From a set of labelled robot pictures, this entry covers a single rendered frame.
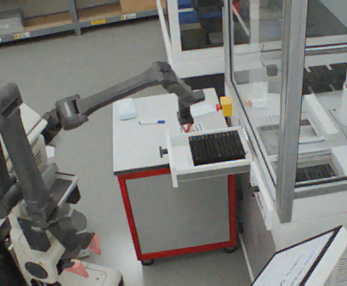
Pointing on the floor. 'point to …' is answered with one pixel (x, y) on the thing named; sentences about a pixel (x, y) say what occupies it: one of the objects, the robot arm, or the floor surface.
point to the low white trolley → (153, 108)
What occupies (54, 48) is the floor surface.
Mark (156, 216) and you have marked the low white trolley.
